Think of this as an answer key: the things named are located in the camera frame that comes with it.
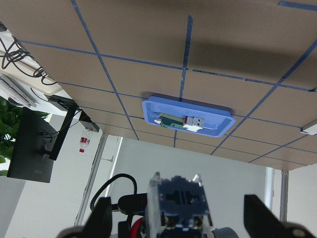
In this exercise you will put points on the black monitor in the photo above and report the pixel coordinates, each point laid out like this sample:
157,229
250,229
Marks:
37,146

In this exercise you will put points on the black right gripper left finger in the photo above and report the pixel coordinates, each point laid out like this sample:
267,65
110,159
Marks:
99,223

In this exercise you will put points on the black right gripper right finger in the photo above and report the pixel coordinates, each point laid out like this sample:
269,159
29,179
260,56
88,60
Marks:
259,222

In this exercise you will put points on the red emergency stop button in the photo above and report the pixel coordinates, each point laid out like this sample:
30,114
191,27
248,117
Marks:
176,208

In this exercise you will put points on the green terminal block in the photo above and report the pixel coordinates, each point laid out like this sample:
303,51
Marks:
169,121

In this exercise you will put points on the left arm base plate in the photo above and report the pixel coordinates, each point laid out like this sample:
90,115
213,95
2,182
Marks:
310,129

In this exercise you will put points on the blue plastic tray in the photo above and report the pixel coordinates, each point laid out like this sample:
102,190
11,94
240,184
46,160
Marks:
216,122

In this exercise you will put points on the plastic water bottle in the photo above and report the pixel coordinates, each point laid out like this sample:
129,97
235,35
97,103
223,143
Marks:
85,140

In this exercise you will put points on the white circuit breaker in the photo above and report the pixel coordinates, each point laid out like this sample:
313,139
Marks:
193,123

